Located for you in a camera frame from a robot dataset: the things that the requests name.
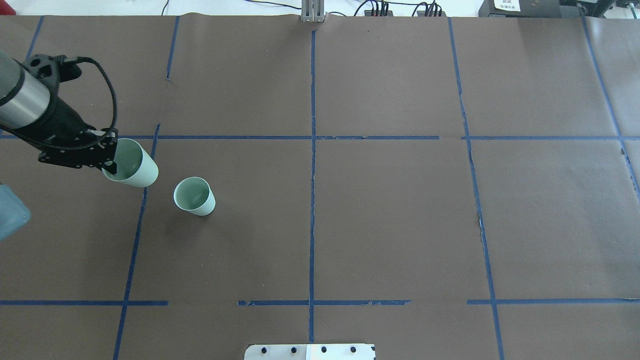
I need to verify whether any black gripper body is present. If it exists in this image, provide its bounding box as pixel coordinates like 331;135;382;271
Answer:
38;129;118;170

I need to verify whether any pale green cup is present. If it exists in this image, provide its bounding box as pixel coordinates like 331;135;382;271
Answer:
173;177;217;217
102;137;159;188

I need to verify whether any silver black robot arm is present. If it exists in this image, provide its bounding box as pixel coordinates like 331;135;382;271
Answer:
0;52;118;174

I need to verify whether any teal blue robot part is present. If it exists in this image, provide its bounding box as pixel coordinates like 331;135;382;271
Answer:
0;183;32;241

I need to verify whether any left black power strip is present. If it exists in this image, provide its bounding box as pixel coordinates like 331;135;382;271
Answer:
359;0;394;18

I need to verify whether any black power strip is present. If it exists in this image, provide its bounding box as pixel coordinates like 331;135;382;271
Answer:
411;0;446;18
359;0;394;18

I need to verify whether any brown paper table cover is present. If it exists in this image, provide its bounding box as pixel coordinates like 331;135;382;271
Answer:
1;13;639;360

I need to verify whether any right black power strip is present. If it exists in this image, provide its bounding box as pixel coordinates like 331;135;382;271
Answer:
411;0;446;18

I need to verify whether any black device with label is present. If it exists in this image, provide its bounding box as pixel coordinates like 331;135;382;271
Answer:
478;0;583;19

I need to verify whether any black ribbed cable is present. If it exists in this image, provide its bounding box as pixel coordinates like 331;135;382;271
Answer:
15;56;119;151

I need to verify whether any black cable on wall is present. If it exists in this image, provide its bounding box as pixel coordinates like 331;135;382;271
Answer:
245;0;303;11

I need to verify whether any white metal bracket plate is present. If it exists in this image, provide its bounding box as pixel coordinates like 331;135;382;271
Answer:
243;343;377;360

